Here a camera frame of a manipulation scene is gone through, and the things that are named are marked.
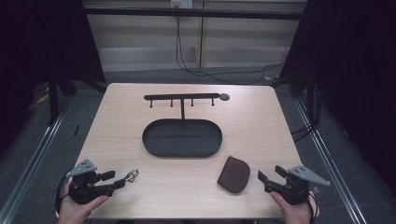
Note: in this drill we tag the light wooden wall strip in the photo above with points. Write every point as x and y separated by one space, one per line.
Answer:
201 34

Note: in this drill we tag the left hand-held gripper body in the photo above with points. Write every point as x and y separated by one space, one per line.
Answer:
81 189

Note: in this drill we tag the black hook rack with tray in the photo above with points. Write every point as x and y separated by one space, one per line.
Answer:
182 138

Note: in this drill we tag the black metal stand leg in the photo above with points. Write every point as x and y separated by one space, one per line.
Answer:
53 99

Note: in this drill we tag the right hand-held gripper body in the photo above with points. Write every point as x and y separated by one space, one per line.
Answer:
295 189

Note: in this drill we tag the dark curtain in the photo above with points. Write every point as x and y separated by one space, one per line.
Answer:
355 68
40 46

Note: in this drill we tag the silver floor rail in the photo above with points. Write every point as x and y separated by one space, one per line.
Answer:
31 168
330 161

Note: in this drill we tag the grey tape piece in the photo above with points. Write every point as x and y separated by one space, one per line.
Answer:
315 189

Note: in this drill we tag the person's left hand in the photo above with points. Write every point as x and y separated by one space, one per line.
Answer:
73 213

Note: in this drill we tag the white wall socket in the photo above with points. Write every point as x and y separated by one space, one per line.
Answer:
182 3

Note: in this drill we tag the brown leather pouch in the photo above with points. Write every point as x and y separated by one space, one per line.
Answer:
234 174

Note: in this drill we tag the black horizontal frame bar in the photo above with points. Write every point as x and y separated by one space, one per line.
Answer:
193 13

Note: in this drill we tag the person's right hand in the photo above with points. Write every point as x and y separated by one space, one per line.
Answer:
297 214

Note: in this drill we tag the yellow tape scrap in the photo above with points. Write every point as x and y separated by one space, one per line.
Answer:
42 99

